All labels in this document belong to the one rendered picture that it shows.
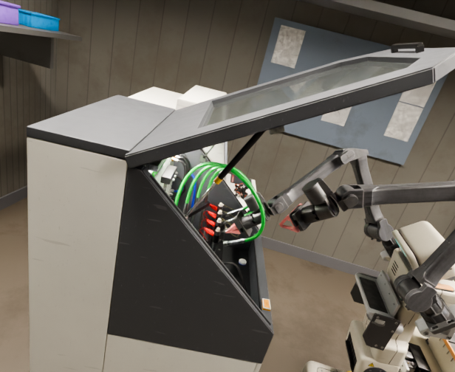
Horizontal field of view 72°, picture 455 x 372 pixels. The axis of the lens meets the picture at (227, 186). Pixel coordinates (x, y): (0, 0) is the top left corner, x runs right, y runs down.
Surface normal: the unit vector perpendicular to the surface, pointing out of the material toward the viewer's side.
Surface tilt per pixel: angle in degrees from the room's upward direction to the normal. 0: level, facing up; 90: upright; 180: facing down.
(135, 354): 90
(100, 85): 90
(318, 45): 90
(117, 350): 90
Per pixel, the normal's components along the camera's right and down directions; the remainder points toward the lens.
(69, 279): -0.03, 0.39
